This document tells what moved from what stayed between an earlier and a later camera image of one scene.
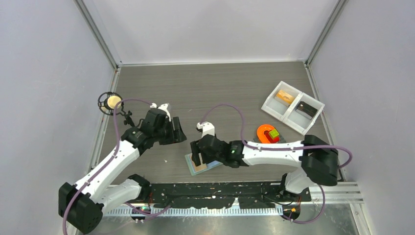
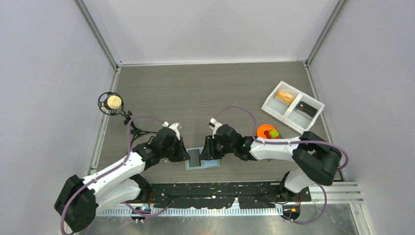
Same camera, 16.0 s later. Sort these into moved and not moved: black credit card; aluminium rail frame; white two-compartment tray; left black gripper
Moved: left black gripper
Not moved: white two-compartment tray; aluminium rail frame; black credit card
